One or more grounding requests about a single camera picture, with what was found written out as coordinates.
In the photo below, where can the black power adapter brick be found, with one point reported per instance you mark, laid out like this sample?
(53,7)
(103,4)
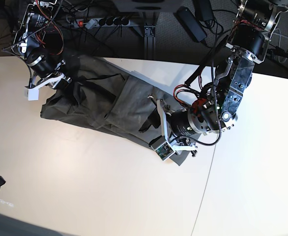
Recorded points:
(190,24)

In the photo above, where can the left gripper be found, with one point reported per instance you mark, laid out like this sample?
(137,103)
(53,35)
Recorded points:
(185,129)

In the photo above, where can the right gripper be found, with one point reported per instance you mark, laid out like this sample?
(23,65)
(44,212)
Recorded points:
(47,72)

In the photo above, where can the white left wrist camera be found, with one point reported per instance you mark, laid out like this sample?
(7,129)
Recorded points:
(162,147)

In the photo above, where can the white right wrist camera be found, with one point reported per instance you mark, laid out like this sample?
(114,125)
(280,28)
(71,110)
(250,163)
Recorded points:
(32,94)

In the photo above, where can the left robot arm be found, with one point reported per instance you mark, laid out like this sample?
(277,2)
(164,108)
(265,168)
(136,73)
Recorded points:
(248,40)

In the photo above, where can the grey power strip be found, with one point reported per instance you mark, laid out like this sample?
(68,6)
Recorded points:
(101,22)

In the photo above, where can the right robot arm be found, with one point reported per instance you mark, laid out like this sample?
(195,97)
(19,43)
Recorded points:
(38,18)

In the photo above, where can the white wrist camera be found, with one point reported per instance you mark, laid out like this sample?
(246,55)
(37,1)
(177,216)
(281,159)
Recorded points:
(162,147)
(32,94)

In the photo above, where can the aluminium profile post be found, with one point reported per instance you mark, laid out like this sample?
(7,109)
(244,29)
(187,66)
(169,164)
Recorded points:
(150,20)

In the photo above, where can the grey-green T-shirt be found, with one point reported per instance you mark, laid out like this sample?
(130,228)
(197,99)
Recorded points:
(104,98)

